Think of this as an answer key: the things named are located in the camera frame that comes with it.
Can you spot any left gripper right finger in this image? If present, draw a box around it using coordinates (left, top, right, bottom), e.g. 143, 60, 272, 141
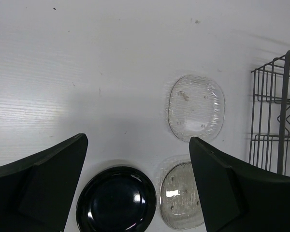
189, 137, 290, 232

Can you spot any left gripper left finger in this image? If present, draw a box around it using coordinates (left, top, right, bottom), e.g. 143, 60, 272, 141
0, 133, 88, 232

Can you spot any clear glass plate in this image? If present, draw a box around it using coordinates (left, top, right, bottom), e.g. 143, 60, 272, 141
167, 74, 225, 142

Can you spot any smoky grey glass plate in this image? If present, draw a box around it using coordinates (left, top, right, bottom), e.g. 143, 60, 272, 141
155, 155, 204, 231

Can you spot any black round plate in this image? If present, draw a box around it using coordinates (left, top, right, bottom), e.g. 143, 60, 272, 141
76, 166, 157, 232

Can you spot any metal wire dish rack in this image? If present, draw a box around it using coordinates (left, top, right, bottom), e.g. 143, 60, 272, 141
248, 50, 290, 177

